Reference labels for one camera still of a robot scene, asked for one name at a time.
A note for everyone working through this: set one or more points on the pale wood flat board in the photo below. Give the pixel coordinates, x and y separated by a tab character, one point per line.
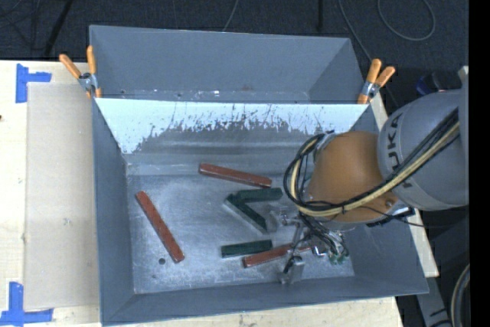
57	195

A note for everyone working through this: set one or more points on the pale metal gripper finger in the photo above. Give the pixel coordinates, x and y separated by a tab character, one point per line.
276	221
292	272

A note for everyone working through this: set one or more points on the red-brown flat block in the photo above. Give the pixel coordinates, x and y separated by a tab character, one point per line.
234	175
268	256
160	227

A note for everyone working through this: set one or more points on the dark green flat block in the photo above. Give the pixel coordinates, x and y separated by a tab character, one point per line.
247	248
257	195
247	216

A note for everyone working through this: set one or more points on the grey metal bin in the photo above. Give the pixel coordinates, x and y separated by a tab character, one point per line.
214	210

